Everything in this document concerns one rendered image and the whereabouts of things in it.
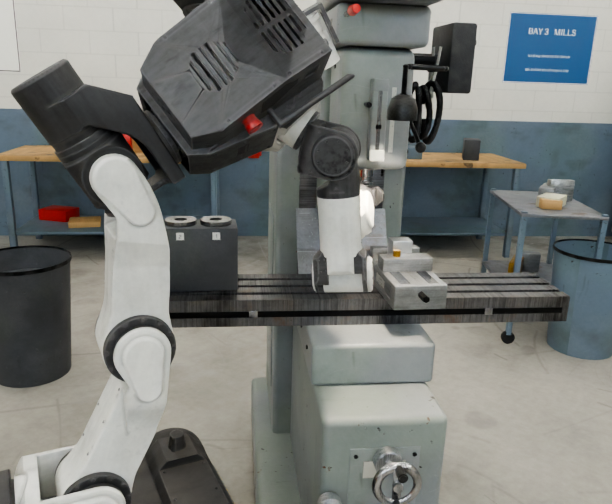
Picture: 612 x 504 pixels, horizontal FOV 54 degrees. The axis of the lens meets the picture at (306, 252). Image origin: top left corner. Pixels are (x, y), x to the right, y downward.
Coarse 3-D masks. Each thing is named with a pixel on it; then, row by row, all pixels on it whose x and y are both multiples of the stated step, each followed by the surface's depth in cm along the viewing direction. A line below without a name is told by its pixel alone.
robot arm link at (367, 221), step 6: (360, 192) 149; (366, 192) 148; (360, 198) 147; (366, 198) 147; (360, 204) 146; (366, 204) 145; (372, 204) 151; (360, 210) 144; (366, 210) 144; (372, 210) 149; (366, 216) 144; (372, 216) 148; (366, 222) 144; (372, 222) 147; (366, 228) 144; (366, 234) 146
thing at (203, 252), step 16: (176, 224) 166; (192, 224) 169; (208, 224) 168; (224, 224) 169; (176, 240) 166; (192, 240) 167; (208, 240) 167; (224, 240) 168; (176, 256) 167; (192, 256) 168; (208, 256) 169; (224, 256) 170; (176, 272) 169; (192, 272) 169; (208, 272) 170; (224, 272) 171; (176, 288) 170; (192, 288) 171; (208, 288) 171; (224, 288) 172
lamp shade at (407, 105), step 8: (400, 96) 140; (408, 96) 140; (392, 104) 141; (400, 104) 140; (408, 104) 140; (416, 104) 142; (392, 112) 141; (400, 112) 140; (408, 112) 140; (416, 112) 141; (400, 120) 140; (408, 120) 140; (416, 120) 142
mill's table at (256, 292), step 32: (256, 288) 175; (288, 288) 176; (448, 288) 181; (480, 288) 182; (512, 288) 182; (544, 288) 183; (192, 320) 166; (224, 320) 167; (256, 320) 168; (288, 320) 169; (320, 320) 170; (352, 320) 171; (384, 320) 172; (416, 320) 174; (448, 320) 175; (480, 320) 176; (512, 320) 177; (544, 320) 178
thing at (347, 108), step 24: (360, 48) 154; (384, 48) 155; (336, 72) 161; (360, 72) 154; (384, 72) 155; (408, 72) 156; (336, 96) 161; (360, 96) 156; (336, 120) 161; (360, 120) 158; (360, 168) 163; (384, 168) 164
